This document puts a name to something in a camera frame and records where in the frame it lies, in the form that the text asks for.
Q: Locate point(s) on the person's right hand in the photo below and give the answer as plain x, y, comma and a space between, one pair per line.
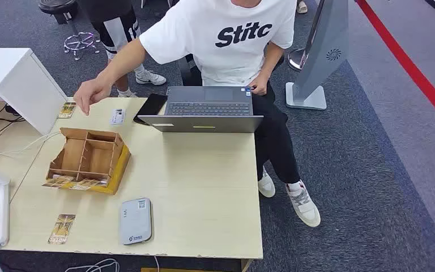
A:
91, 90

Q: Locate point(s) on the person's left hand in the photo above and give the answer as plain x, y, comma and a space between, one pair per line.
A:
259, 85

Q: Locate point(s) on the white ID card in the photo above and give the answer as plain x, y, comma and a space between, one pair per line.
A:
117, 116

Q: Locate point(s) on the person's right forearm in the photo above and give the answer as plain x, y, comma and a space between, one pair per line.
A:
125, 65

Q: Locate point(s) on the person's left forearm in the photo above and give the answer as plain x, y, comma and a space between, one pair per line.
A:
272, 60

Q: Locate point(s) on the person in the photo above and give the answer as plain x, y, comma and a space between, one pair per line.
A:
232, 60
116, 26

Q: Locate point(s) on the person's foot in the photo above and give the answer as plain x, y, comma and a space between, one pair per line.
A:
302, 6

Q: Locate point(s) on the grey card reader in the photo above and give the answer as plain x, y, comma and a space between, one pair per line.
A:
135, 221

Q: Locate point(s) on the chrome stanchion base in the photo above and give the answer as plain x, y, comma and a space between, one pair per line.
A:
295, 60

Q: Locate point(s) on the grey laptop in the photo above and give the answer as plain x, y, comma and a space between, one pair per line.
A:
206, 109

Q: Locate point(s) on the black smartphone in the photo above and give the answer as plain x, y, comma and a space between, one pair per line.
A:
152, 107

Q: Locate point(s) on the wooden divided organizer box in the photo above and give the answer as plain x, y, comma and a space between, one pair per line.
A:
90, 157

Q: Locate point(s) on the grey kiosk stand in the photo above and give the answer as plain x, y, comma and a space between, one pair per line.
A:
322, 56

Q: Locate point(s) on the black adapter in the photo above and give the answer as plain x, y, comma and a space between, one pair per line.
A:
12, 110

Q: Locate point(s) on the white cabinet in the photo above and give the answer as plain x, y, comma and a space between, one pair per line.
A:
11, 71

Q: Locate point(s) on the black stool chrome base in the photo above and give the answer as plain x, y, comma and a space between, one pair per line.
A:
58, 6

